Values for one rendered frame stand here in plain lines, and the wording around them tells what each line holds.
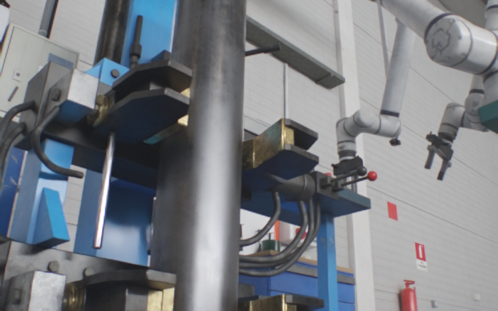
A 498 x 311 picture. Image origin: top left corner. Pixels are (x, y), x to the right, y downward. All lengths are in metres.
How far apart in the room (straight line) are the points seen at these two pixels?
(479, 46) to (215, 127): 0.91
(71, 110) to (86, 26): 2.66
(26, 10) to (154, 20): 1.87
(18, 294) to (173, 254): 0.33
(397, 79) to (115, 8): 1.20
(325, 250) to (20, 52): 1.47
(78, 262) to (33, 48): 1.12
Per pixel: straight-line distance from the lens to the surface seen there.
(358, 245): 5.25
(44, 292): 1.09
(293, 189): 1.67
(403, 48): 2.28
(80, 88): 1.24
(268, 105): 4.82
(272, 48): 1.71
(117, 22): 1.77
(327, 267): 2.19
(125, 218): 1.61
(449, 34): 1.72
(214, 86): 1.31
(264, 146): 1.43
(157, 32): 1.95
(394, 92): 2.25
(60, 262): 1.25
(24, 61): 2.13
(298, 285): 2.72
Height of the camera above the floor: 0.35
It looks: 24 degrees up
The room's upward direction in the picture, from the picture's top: 1 degrees clockwise
